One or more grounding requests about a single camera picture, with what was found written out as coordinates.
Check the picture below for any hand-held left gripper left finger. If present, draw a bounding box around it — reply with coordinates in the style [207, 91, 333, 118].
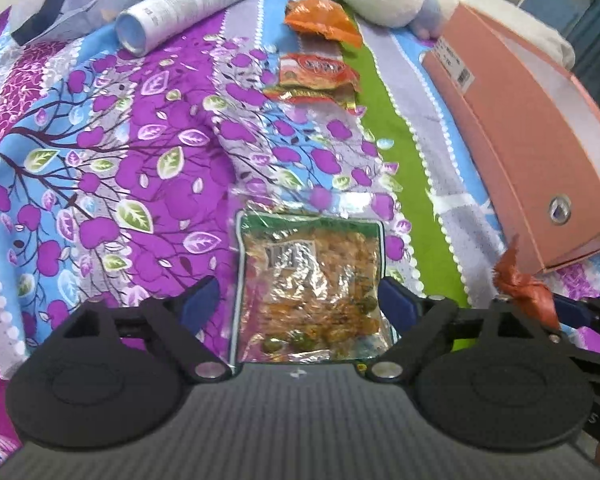
[62, 275, 234, 384]

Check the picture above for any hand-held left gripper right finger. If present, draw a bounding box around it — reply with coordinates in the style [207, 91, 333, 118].
[367, 276, 527, 382]

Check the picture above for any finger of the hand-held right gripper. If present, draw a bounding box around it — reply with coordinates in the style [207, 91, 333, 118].
[550, 330, 600, 404]
[552, 290, 600, 334]

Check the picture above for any red brown snack packet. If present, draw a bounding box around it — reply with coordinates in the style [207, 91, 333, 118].
[492, 235, 561, 331]

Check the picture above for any clear bag of yellow snacks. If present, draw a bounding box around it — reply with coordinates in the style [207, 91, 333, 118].
[230, 187, 397, 364]

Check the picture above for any pink cardboard box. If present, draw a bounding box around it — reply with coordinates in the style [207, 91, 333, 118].
[420, 2, 600, 275]

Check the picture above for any floral purple bed blanket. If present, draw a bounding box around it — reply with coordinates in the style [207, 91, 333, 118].
[0, 0, 600, 461]

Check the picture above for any red yellow snack packet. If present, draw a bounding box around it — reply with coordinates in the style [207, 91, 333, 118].
[262, 82, 369, 117]

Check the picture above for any red orange snack packet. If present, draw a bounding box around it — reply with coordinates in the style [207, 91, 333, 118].
[278, 52, 361, 92]

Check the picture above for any blue curtain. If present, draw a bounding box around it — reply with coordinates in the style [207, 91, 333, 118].
[567, 0, 600, 107]

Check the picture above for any white cylindrical tube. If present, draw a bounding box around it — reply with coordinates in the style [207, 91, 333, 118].
[116, 0, 255, 57]

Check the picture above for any clear plastic bag blue print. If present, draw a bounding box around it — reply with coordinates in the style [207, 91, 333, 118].
[10, 0, 151, 45]

